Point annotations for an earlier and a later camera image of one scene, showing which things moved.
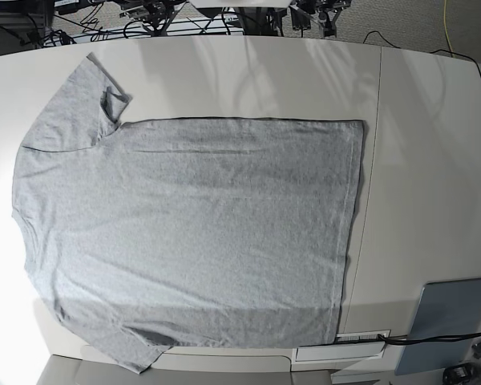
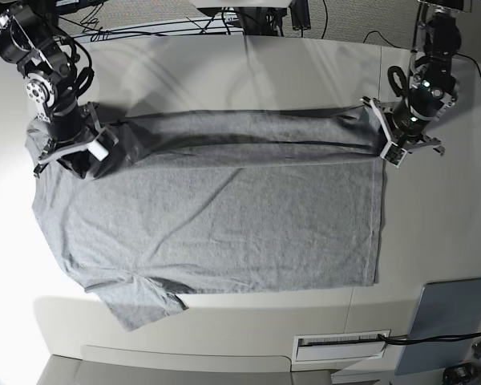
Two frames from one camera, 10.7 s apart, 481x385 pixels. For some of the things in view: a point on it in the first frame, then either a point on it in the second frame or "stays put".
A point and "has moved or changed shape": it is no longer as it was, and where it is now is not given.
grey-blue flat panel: x=447 y=308 stays put
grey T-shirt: x=167 y=233 has moved or changed shape
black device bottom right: x=459 y=374 stays put
